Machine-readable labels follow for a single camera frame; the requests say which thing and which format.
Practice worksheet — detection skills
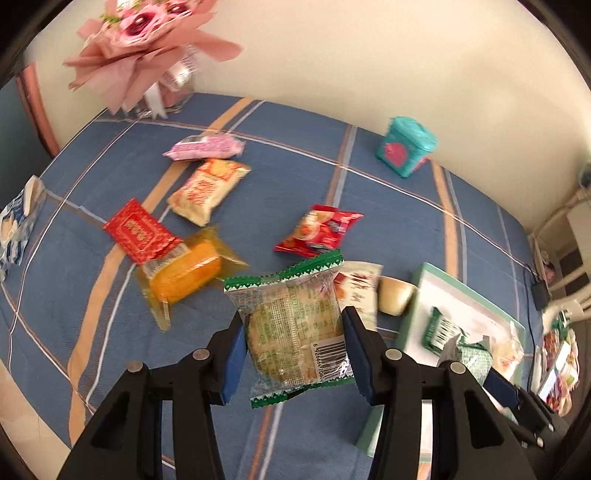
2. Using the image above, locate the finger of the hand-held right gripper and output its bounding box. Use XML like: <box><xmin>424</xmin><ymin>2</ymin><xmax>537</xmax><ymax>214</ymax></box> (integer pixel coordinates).
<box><xmin>482</xmin><ymin>369</ymin><xmax>571</xmax><ymax>462</ymax></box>

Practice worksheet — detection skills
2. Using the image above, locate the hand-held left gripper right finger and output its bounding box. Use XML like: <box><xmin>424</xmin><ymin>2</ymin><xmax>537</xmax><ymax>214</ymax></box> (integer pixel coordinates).
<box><xmin>339</xmin><ymin>305</ymin><xmax>527</xmax><ymax>480</ymax></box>

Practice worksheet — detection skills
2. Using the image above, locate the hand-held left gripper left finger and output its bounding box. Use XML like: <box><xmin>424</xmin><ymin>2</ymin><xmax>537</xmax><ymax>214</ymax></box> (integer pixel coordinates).
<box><xmin>55</xmin><ymin>314</ymin><xmax>247</xmax><ymax>480</ymax></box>

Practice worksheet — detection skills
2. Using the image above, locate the clear bun packet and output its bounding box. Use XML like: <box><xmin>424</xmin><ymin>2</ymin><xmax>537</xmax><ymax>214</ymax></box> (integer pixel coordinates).
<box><xmin>493</xmin><ymin>323</ymin><xmax>526</xmax><ymax>376</ymax></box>

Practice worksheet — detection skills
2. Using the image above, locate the green patterned snack packet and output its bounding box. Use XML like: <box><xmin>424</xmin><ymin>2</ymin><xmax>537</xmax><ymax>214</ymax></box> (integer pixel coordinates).
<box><xmin>421</xmin><ymin>305</ymin><xmax>494</xmax><ymax>386</ymax></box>

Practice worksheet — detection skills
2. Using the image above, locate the green-edged clear biscuit packet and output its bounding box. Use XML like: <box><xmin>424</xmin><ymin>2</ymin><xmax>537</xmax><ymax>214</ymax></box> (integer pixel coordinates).
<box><xmin>224</xmin><ymin>249</ymin><xmax>358</xmax><ymax>409</ymax></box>

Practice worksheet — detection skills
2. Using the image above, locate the white snack packet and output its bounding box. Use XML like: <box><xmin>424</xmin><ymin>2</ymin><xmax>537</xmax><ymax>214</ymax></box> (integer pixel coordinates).
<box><xmin>333</xmin><ymin>261</ymin><xmax>384</xmax><ymax>330</ymax></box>

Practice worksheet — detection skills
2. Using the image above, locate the orange cake clear packet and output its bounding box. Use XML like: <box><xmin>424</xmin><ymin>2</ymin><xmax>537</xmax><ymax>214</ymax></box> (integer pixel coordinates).
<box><xmin>134</xmin><ymin>225</ymin><xmax>250</xmax><ymax>330</ymax></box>

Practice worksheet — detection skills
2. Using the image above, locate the green-rimmed white tray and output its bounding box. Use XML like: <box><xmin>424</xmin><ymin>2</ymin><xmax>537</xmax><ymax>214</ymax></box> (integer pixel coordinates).
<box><xmin>355</xmin><ymin>262</ymin><xmax>527</xmax><ymax>457</ymax></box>

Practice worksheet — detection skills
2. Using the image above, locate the red snack packet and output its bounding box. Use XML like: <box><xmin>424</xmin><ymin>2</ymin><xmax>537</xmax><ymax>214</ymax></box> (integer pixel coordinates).
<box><xmin>102</xmin><ymin>198</ymin><xmax>183</xmax><ymax>265</ymax></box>

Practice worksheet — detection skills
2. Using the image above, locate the pile of colourful snack packets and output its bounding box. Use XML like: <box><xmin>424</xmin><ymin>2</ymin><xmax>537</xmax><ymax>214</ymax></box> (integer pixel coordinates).
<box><xmin>531</xmin><ymin>314</ymin><xmax>580</xmax><ymax>414</ymax></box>

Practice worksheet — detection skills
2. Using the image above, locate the cream jelly cup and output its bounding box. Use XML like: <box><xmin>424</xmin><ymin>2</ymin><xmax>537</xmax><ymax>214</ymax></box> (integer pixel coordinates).
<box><xmin>378</xmin><ymin>276</ymin><xmax>419</xmax><ymax>317</ymax></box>

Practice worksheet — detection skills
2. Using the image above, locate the black power adapter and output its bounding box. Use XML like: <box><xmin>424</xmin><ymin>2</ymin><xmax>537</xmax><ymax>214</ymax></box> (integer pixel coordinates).
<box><xmin>531</xmin><ymin>281</ymin><xmax>550</xmax><ymax>311</ymax></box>

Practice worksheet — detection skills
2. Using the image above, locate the red crisps packet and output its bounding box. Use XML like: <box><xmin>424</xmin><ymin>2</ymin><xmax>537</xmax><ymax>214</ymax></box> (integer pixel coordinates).
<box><xmin>273</xmin><ymin>204</ymin><xmax>365</xmax><ymax>258</ymax></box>

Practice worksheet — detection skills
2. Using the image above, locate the cream and orange snack packet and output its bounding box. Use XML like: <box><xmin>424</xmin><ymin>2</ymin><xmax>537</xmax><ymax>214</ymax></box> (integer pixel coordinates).
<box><xmin>166</xmin><ymin>158</ymin><xmax>252</xmax><ymax>227</ymax></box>

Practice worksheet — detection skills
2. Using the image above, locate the blue plaid bed sheet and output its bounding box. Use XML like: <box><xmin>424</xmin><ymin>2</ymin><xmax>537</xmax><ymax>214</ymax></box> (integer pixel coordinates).
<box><xmin>0</xmin><ymin>80</ymin><xmax>546</xmax><ymax>480</ymax></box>

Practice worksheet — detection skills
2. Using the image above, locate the white shelf unit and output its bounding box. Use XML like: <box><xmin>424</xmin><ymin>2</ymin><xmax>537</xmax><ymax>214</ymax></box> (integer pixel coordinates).
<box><xmin>529</xmin><ymin>185</ymin><xmax>591</xmax><ymax>319</ymax></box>

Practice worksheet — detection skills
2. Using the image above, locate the teal tin box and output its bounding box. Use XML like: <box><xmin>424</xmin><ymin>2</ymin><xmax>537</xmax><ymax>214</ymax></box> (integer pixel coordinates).
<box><xmin>375</xmin><ymin>116</ymin><xmax>438</xmax><ymax>178</ymax></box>

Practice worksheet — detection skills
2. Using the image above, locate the pink snack packet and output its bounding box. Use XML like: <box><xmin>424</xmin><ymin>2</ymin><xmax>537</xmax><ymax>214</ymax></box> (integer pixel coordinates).
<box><xmin>163</xmin><ymin>131</ymin><xmax>245</xmax><ymax>161</ymax></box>

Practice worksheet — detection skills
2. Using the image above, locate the blue and white bag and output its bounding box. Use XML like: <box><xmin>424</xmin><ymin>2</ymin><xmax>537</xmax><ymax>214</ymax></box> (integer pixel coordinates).
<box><xmin>0</xmin><ymin>175</ymin><xmax>47</xmax><ymax>282</ymax></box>

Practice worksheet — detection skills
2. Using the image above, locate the clear glass vase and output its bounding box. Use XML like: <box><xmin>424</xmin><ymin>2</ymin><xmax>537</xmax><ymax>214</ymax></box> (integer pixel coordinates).
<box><xmin>159</xmin><ymin>44</ymin><xmax>199</xmax><ymax>114</ymax></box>

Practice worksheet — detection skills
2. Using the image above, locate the pink paper flower bouquet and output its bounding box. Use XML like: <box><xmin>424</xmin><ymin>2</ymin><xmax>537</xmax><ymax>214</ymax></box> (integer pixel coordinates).
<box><xmin>62</xmin><ymin>0</ymin><xmax>243</xmax><ymax>121</ymax></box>

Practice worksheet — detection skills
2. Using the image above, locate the pink wooden headboard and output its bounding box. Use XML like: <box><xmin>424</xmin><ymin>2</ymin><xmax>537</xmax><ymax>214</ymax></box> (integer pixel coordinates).
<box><xmin>16</xmin><ymin>62</ymin><xmax>61</xmax><ymax>158</ymax></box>

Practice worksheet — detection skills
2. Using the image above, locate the black cable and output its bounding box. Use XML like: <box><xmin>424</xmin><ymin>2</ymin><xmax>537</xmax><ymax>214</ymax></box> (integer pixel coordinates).
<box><xmin>496</xmin><ymin>240</ymin><xmax>539</xmax><ymax>284</ymax></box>

